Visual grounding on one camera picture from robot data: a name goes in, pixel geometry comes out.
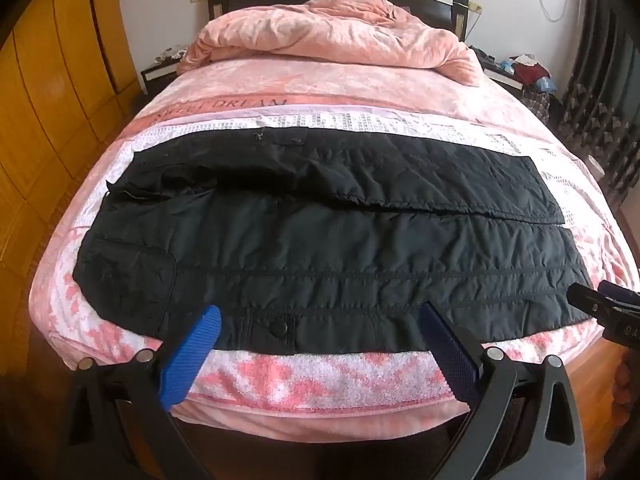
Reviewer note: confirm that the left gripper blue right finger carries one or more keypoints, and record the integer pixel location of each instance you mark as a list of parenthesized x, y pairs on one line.
[(460, 365)]

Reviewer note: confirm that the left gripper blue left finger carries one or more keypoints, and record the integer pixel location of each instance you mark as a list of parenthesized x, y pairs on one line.
[(183, 358)]

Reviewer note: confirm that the black quilted pants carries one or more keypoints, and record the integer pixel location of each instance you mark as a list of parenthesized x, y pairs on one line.
[(328, 242)]

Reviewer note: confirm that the dark patterned curtain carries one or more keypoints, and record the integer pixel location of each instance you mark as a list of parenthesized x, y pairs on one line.
[(601, 102)]

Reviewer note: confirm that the right cluttered nightstand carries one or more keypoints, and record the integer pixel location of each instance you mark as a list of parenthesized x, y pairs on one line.
[(528, 81)]

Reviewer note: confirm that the left dark nightstand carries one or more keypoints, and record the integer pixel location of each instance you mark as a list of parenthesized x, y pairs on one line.
[(163, 71)]

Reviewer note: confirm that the yellow wooden wardrobe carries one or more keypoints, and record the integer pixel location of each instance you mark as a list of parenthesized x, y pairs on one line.
[(68, 85)]

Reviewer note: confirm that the pink crumpled duvet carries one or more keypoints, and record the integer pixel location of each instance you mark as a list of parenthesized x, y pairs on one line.
[(365, 32)]

